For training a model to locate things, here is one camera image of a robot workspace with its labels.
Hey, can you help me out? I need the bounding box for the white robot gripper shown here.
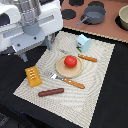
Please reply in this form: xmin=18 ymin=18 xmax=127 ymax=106
xmin=0 ymin=3 xmax=63 ymax=62

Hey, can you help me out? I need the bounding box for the orange toy cracker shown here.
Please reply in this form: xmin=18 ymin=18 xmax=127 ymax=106
xmin=25 ymin=66 xmax=42 ymax=88

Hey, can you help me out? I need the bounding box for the red toy tomato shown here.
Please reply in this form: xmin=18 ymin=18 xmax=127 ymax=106
xmin=64 ymin=56 xmax=77 ymax=68

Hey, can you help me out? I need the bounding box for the brown toy sausage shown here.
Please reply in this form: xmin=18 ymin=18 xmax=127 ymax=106
xmin=38 ymin=88 xmax=64 ymax=97

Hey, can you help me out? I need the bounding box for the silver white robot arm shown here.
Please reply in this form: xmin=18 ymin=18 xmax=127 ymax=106
xmin=0 ymin=0 xmax=63 ymax=61

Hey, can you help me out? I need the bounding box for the round wooden plate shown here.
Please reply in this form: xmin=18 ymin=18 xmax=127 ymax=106
xmin=56 ymin=55 xmax=83 ymax=78

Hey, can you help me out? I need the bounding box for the beige woven placemat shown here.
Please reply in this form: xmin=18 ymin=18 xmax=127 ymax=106
xmin=12 ymin=30 xmax=116 ymax=128

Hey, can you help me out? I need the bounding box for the small toy milk carton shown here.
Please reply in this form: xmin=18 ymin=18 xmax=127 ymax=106
xmin=76 ymin=34 xmax=91 ymax=52

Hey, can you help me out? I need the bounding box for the grey toy frying pan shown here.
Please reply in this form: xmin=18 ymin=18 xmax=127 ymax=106
xmin=77 ymin=6 xmax=106 ymax=26

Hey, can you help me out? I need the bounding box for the beige toy pot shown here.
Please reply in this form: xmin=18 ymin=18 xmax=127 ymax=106
xmin=119 ymin=5 xmax=128 ymax=30

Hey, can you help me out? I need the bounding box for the toy fork wooden handle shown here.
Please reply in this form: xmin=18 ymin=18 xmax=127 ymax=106
xmin=59 ymin=48 xmax=98 ymax=63

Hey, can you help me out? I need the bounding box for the toy knife wooden handle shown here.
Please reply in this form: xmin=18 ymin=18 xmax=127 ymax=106
xmin=44 ymin=71 xmax=86 ymax=90

